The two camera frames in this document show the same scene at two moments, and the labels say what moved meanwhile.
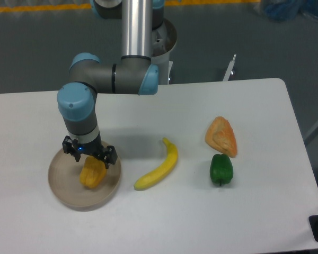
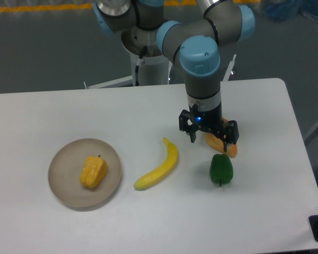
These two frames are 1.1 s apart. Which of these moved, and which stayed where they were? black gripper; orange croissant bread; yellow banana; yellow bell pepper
Moved: black gripper
Stayed: yellow banana; yellow bell pepper; orange croissant bread
